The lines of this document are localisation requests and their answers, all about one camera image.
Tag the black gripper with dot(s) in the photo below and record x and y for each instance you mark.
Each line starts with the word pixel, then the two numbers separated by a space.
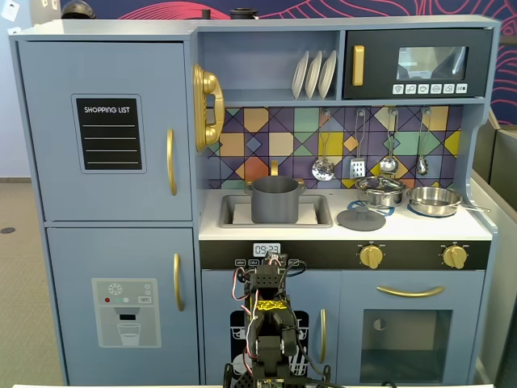
pixel 275 259

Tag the gray pot lid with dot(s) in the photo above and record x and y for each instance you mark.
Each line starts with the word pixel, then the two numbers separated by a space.
pixel 361 220

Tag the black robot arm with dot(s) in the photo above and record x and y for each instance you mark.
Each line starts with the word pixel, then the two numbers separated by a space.
pixel 270 347

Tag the glass pot lid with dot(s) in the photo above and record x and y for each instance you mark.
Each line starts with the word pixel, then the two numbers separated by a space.
pixel 379 182

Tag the gray cooking pot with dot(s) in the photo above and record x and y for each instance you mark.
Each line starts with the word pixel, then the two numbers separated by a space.
pixel 274 202

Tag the gray toy sink basin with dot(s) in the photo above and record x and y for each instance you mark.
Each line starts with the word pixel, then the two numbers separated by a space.
pixel 319 208

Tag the blue dishwasher door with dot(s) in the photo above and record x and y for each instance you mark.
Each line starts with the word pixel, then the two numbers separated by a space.
pixel 218 307

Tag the blue oven door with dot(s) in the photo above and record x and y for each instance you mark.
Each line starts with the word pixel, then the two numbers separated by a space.
pixel 351 323

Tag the gold stove knob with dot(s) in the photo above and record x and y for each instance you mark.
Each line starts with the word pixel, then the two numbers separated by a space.
pixel 371 255
pixel 455 255

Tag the gold toy faucet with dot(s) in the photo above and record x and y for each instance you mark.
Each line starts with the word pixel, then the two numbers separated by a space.
pixel 274 167

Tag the steel skimmer spoon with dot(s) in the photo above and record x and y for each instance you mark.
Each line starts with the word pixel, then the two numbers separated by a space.
pixel 323 169

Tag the steel slotted spatula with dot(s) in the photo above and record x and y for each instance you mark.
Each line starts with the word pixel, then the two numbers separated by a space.
pixel 357 169

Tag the steel ladle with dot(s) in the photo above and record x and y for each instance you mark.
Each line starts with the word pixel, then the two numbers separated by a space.
pixel 388 163

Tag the blue toy kitchen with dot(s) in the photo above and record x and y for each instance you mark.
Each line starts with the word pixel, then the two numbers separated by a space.
pixel 121 242

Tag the steel frying pan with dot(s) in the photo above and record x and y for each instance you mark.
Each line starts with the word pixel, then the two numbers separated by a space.
pixel 434 200

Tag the small steel spoon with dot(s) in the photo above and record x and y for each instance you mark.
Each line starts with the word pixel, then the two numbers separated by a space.
pixel 422 165

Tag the gold toy telephone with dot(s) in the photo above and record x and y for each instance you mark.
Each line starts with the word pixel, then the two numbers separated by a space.
pixel 210 109

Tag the white plate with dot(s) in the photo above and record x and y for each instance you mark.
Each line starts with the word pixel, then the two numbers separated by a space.
pixel 313 74
pixel 327 74
pixel 299 74

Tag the fridge door with water dispenser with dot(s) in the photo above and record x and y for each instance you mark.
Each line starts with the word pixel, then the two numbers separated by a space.
pixel 72 262

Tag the black toy microwave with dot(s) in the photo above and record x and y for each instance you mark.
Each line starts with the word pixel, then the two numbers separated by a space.
pixel 379 64

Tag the black round cylinder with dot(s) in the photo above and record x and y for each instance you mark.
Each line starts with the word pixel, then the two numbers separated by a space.
pixel 244 14

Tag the fridge door with shopping list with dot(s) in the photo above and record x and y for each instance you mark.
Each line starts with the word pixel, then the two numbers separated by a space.
pixel 52 141

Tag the dark round floor cover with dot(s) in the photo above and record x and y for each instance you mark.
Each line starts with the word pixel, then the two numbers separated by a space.
pixel 7 230

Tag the black rounded helmet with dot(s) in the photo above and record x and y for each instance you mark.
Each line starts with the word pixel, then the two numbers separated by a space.
pixel 76 10

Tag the small wrist camera board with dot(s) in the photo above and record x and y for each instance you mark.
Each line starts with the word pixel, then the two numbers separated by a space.
pixel 275 258

